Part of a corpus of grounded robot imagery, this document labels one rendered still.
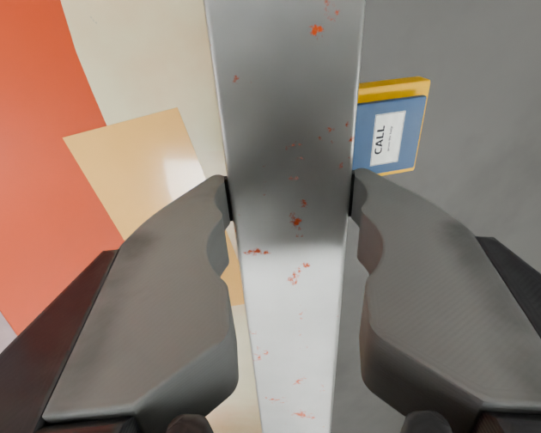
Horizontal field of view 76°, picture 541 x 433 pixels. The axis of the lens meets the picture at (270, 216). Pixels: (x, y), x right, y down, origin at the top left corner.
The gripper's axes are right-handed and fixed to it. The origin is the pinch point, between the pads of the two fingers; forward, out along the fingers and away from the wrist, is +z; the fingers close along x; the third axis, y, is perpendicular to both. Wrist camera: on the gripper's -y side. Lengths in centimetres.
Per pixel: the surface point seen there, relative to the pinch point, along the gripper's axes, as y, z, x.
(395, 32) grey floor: 11, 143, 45
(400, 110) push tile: 8.2, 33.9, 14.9
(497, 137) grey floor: 63, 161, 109
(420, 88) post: 6.4, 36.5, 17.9
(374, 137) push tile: 11.4, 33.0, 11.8
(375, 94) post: 6.4, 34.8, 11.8
